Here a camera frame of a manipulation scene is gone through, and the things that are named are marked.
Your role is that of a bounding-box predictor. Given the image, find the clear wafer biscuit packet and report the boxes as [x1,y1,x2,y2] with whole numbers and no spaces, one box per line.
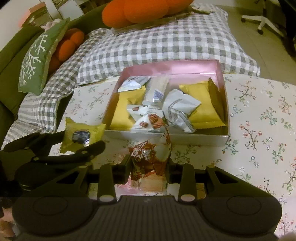
[115,171,167,194]

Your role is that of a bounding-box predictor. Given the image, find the red white candy packet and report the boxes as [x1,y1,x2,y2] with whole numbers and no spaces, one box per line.
[129,127,172,181]

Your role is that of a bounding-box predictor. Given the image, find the yellow snack packet blue label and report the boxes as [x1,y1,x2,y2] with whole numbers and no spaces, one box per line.
[60,118,105,154]

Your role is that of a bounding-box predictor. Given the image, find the dark yellow pastry packet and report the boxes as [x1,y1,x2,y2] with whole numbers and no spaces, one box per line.
[109,86,146,131]

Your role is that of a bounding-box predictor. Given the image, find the white nut snack packet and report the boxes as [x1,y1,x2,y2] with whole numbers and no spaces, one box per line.
[127,105,167,133]

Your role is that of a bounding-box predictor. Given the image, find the white printed snack packet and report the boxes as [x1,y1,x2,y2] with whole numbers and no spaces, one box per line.
[162,89,201,133]

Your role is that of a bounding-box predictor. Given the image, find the clear white snack packet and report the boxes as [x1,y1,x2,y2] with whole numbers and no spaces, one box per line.
[142,75,170,105]

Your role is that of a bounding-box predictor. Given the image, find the white monkey logo packet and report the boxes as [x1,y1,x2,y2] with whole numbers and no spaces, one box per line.
[117,76,151,92]

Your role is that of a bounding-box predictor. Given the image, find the person left hand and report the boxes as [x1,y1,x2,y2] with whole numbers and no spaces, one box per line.
[1,207,15,240]

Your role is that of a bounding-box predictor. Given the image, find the green sofa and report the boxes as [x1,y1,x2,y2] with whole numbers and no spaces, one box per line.
[1,6,107,147]

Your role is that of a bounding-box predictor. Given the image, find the pink silver cardboard box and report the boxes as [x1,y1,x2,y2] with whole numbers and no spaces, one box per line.
[103,60,230,146]

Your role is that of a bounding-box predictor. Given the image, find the green snowflake pillow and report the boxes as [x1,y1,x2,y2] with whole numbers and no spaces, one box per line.
[18,18,70,96]

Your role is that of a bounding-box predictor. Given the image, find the small red pumpkin cushion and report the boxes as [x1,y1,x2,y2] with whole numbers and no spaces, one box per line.
[48,28,85,75]

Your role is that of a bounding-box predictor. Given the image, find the grey checked quilt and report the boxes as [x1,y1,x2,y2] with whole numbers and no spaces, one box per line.
[0,2,261,151]

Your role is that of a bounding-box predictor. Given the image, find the white bookshelf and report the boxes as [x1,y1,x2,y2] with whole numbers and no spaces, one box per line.
[18,1,108,27]

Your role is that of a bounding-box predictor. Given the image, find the large red pumpkin cushion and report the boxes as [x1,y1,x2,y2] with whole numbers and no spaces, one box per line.
[102,0,193,29]

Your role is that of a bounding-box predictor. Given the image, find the white office chair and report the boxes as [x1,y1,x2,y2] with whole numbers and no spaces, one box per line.
[241,0,285,38]

